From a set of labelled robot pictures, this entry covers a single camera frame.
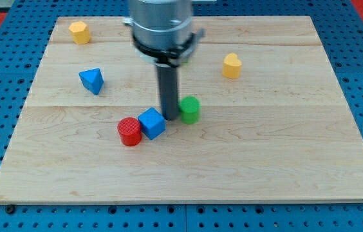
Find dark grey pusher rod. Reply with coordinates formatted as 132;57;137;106
156;66;179;121

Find green cylinder block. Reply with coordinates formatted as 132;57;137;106
179;96;200;124

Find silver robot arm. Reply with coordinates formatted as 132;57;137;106
123;0;205;121

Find yellow heart block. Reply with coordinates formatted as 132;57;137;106
222;53;242;79

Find blue cube block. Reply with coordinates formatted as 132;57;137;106
138;108;165;140

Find red cylinder block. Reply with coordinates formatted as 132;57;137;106
117;117;142;146

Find blue triangle block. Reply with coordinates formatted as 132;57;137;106
79;68;104;95

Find yellow hexagon block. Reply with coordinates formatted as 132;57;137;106
68;21;91;45

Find wooden board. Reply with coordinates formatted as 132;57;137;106
0;16;363;205

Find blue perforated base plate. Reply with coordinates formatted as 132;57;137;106
0;0;363;231

